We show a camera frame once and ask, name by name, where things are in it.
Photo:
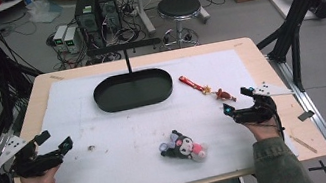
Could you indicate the round black stool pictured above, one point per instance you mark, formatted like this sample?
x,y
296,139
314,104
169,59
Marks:
x,y
179,7

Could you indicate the black oval tray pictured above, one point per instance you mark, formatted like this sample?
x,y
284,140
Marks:
x,y
133,91

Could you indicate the black bar stand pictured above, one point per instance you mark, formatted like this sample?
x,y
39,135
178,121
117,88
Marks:
x,y
125,47

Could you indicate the clear plastic bag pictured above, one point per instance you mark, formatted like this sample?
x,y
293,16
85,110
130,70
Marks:
x,y
43,11

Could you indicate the dark tape piece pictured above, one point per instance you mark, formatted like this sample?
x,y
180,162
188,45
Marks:
x,y
306,115

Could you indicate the black and pink plush toy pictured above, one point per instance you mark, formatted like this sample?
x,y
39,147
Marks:
x,y
184,147

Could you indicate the black computer tower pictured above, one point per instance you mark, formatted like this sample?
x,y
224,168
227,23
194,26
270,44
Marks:
x,y
109,8
87,15

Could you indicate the white power supply unit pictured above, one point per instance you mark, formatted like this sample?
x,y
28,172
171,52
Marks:
x,y
60,37
71,40

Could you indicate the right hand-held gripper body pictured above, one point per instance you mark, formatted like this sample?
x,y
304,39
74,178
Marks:
x,y
261,111

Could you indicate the person's left hand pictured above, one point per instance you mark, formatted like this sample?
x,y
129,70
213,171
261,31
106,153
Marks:
x,y
39,182

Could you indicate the small brown debris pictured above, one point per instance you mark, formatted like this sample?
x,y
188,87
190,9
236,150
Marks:
x,y
91,147

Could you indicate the thin wooden stick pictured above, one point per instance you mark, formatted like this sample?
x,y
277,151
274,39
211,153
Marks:
x,y
304,144

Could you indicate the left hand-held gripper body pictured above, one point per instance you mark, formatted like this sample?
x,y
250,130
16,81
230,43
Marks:
x,y
26,163

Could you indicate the person's right hand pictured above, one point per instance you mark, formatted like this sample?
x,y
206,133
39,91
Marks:
x,y
264,130

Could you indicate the white foam mat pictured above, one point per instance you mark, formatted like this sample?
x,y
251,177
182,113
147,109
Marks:
x,y
122,159

